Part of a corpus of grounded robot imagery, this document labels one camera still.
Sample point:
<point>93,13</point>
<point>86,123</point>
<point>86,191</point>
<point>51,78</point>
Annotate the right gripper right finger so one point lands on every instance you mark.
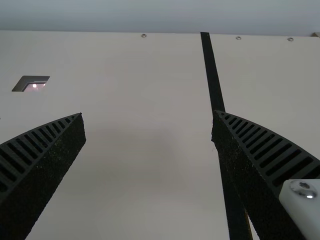
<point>252,160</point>

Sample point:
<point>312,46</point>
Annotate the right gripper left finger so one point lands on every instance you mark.
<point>42,160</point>

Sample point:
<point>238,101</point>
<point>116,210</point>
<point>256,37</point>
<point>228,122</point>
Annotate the black strip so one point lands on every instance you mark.
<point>212,75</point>

